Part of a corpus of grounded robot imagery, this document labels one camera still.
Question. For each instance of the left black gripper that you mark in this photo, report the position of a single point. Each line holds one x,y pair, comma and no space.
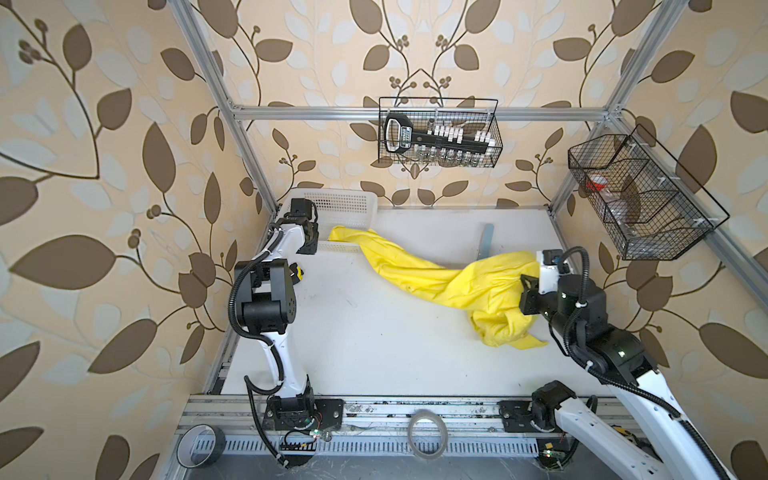
311,248

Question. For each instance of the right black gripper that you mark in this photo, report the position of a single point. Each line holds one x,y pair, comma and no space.
530,293

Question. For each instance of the yellow trousers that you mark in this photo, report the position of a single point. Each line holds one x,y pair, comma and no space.
488,290

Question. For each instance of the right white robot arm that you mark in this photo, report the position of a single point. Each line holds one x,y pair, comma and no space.
575,309

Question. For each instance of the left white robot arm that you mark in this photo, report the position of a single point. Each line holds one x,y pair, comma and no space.
262,303

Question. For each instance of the white plastic basket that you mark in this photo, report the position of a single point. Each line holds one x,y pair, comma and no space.
352,209

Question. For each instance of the light blue block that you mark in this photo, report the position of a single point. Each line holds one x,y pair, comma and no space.
485,241

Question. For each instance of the red white cup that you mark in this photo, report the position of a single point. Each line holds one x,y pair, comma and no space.
595,183

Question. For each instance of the black socket set holder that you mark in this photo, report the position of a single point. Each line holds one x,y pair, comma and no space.
403,132

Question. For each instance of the clear tape roll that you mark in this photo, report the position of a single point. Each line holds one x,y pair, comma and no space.
427,435

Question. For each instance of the black tape roll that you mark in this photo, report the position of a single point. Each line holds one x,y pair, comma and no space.
200,446

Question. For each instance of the side black wire basket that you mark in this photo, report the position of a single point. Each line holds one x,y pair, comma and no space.
654,207

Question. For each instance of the back black wire basket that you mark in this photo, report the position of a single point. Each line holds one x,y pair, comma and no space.
446,106

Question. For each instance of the aluminium frame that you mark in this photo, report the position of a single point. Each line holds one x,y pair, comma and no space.
301,82

